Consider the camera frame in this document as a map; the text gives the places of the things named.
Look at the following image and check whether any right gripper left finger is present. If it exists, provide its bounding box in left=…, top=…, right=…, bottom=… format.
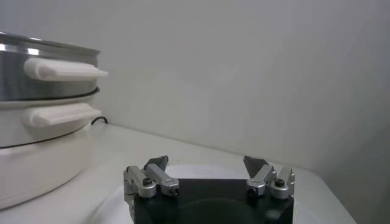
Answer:
left=123, top=155, right=180, bottom=201

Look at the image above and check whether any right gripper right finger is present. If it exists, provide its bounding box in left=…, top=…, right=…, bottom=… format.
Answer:
left=243, top=155, right=296, bottom=200

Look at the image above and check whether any stainless steel steamer basket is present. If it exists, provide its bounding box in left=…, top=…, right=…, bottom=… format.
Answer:
left=0, top=30, right=109, bottom=103

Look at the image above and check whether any white round plate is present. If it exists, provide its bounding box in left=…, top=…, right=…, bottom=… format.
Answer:
left=88, top=164, right=308, bottom=224

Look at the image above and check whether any white electric cooking pot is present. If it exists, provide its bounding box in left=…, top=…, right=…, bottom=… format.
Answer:
left=0, top=88, right=103, bottom=211

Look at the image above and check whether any black pot power cord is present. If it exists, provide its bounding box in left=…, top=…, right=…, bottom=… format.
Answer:
left=90, top=116, right=108, bottom=126

